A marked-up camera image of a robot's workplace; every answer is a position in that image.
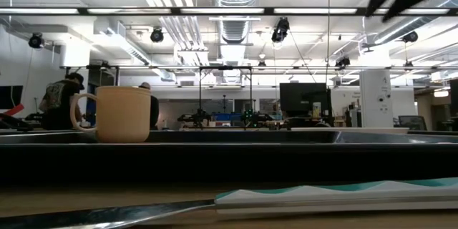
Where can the orange mug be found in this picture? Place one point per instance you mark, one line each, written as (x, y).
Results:
(121, 114)

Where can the black background robot arm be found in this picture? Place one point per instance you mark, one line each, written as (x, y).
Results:
(195, 117)
(255, 117)

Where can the black serving tray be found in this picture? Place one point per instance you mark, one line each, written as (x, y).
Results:
(250, 164)

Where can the white column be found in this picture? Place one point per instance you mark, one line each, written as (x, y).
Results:
(375, 96)

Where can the black overhead rig bar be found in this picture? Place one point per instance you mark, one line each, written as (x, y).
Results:
(268, 11)

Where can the dark office chair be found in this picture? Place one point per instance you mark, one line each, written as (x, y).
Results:
(413, 122)

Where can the black monitor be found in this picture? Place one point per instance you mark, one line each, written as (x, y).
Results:
(304, 96)

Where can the yellowish bottle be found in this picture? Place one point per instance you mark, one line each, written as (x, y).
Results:
(316, 110)

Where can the person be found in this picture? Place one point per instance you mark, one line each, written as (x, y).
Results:
(154, 111)
(59, 103)

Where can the red object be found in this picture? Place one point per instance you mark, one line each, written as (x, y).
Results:
(12, 109)

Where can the black ceiling-hung camera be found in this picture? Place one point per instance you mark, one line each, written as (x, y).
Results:
(409, 36)
(35, 41)
(280, 30)
(156, 35)
(342, 62)

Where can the black background rig frame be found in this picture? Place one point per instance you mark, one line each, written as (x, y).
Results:
(117, 77)
(225, 67)

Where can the black wall screen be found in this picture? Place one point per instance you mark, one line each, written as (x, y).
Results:
(10, 96)

